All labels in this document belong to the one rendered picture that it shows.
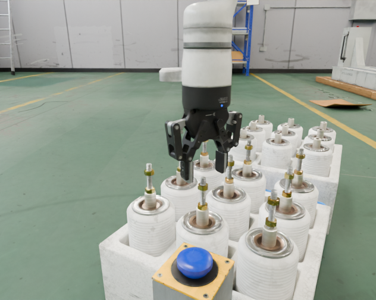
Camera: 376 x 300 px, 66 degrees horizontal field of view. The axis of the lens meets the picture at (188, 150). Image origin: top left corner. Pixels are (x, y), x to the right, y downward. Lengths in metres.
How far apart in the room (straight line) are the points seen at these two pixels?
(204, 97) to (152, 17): 6.36
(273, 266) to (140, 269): 0.24
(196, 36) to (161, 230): 0.35
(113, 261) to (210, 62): 0.42
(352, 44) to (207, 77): 4.54
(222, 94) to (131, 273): 0.38
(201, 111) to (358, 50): 4.49
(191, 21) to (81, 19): 6.76
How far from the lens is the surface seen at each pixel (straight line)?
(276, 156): 0.97
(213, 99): 0.42
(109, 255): 0.62
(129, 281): 0.62
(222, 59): 0.42
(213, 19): 0.42
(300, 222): 0.58
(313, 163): 0.96
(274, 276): 0.49
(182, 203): 0.65
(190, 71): 0.42
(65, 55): 7.33
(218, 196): 0.62
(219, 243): 0.52
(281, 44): 6.84
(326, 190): 0.95
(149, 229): 0.57
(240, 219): 0.62
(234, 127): 0.49
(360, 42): 4.92
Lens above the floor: 0.55
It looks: 20 degrees down
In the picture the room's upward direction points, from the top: straight up
